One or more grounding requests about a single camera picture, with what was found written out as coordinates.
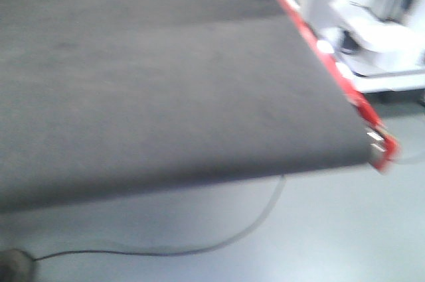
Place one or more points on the grey conveyor belt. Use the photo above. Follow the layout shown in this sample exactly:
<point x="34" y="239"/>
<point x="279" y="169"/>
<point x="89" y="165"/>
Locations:
<point x="107" y="98"/>

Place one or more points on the white machine cart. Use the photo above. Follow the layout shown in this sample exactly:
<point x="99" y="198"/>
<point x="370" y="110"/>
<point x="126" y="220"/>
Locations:
<point x="378" y="44"/>

